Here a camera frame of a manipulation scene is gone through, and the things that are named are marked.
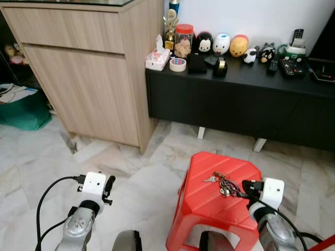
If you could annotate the green white phone base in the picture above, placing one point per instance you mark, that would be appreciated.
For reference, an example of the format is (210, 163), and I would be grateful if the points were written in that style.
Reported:
(294, 52)

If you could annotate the black tape dispenser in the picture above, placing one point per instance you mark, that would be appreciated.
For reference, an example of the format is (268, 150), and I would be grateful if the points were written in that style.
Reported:
(220, 68)

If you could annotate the light wood cabinet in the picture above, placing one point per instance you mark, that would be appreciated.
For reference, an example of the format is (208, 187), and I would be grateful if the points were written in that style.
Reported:
(84, 78)

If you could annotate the pink tissue box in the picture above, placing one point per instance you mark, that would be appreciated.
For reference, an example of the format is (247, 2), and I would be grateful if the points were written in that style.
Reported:
(157, 58)

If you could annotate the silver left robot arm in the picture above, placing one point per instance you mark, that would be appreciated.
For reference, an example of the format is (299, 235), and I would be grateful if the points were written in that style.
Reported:
(78, 230)

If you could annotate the robot right leg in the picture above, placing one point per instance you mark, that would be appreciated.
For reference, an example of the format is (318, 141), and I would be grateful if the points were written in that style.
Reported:
(209, 243)

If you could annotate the red lidded snack jar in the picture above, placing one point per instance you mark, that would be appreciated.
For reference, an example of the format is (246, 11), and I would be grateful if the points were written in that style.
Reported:
(183, 42)

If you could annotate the pink plush toy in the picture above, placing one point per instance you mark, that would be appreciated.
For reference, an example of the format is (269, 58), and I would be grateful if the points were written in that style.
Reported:
(13, 55)

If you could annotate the small white dog plush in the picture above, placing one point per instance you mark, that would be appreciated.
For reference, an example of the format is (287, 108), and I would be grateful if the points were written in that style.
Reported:
(250, 56)

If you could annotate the black cat plush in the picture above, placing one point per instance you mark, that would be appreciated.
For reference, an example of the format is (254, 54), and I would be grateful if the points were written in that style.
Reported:
(267, 54)

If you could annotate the black remote control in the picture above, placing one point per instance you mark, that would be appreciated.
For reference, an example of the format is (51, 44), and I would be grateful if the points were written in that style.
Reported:
(272, 66)

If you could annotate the white tape roll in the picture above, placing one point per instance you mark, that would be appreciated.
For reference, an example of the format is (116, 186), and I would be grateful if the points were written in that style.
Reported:
(177, 65)

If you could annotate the gold trophy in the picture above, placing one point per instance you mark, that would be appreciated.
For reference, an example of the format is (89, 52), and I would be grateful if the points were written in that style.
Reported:
(171, 29)

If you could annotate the metal key bunch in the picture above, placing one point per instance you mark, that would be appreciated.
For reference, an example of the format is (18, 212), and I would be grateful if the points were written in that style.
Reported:
(224, 185)

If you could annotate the yellow round plush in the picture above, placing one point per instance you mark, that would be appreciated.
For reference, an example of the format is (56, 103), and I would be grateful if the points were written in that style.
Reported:
(239, 47)

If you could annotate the green bag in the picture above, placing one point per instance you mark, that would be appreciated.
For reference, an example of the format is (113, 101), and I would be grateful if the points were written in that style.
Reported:
(23, 112)

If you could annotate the robot left leg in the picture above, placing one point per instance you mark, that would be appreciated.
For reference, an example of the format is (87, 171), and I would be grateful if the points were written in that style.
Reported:
(125, 243)

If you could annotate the white papers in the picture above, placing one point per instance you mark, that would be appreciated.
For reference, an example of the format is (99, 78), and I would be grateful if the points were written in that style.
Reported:
(15, 93)

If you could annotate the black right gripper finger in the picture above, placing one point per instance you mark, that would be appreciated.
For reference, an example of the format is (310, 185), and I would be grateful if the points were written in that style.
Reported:
(247, 184)
(247, 193)

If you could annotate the black mouse plush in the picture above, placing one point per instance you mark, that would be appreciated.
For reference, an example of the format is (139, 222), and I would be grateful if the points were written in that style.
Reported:
(204, 44)

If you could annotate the black set-top box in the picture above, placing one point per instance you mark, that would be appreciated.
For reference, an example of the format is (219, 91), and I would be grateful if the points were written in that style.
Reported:
(323, 73)

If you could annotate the robot leg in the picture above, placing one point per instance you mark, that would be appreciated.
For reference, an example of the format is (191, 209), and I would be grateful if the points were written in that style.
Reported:
(125, 243)
(209, 243)

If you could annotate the black low sideboard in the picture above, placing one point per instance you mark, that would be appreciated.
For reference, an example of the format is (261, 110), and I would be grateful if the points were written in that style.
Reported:
(241, 104)

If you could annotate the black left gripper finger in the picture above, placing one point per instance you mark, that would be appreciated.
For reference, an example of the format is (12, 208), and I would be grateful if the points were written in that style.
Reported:
(111, 184)

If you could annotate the black wallet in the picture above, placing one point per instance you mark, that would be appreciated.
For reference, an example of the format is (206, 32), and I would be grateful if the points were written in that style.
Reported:
(197, 64)

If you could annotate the black coloured button keypad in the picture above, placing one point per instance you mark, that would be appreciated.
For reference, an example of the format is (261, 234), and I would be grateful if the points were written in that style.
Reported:
(293, 68)

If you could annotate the red plastic stool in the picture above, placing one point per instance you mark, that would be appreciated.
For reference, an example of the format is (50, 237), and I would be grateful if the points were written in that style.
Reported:
(209, 209)

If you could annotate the white round plush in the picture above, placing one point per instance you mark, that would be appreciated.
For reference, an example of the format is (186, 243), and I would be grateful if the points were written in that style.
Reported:
(221, 44)

